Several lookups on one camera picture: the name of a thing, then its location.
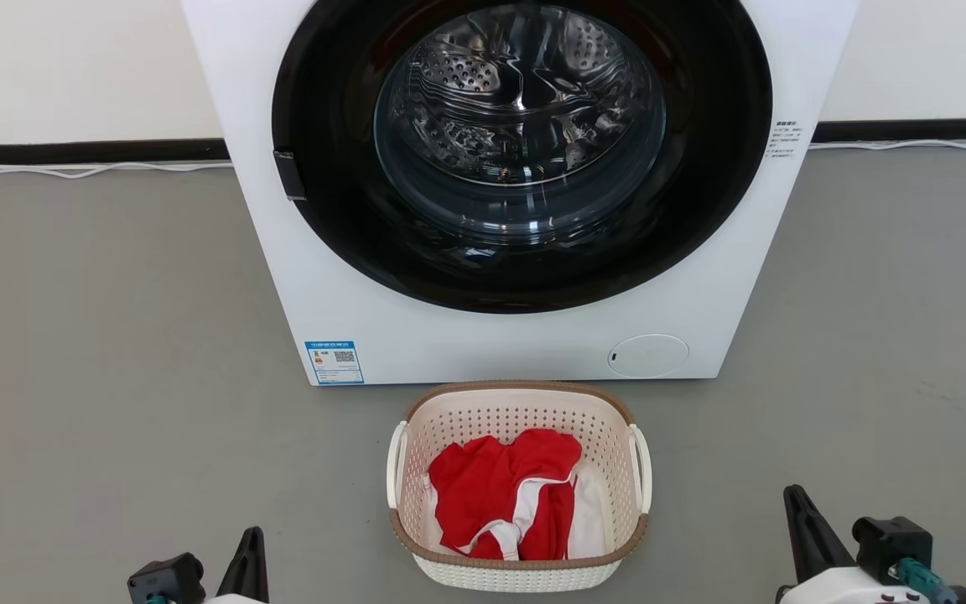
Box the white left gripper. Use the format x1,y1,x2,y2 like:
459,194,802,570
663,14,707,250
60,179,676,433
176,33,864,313
202,526,271,604

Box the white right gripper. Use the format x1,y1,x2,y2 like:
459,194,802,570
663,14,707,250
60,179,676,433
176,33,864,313
775,484,966,604

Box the cream perforated laundry basket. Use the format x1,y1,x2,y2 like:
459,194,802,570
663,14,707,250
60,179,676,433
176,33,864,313
386,381,654,594

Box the blue energy label sticker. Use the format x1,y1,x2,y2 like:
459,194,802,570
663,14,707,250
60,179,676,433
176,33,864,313
304,339,366,387

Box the white garment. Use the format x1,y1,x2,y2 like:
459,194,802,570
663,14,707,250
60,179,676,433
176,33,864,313
422,466,608,562

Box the red garment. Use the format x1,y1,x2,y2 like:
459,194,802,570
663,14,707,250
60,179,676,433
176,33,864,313
427,428,584,562

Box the round white filter cover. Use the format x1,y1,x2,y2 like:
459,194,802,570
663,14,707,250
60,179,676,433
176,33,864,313
607,333,691,380

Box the white washing machine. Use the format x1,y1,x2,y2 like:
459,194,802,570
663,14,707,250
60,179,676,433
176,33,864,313
180,0,860,388

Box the small printed text label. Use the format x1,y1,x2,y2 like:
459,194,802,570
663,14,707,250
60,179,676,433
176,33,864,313
766,119,805,161

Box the black round washer door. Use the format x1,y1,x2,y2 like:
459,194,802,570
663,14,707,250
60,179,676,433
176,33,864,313
271,0,774,315

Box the steel washer drum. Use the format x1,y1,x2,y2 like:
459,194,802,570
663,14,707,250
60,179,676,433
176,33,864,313
373,2,668,247

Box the black door handle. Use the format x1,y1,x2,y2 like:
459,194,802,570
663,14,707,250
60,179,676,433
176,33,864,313
273,148,309,202

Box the white floor cable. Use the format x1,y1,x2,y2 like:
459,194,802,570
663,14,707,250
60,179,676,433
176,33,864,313
809,138,966,154
0,160,233,180

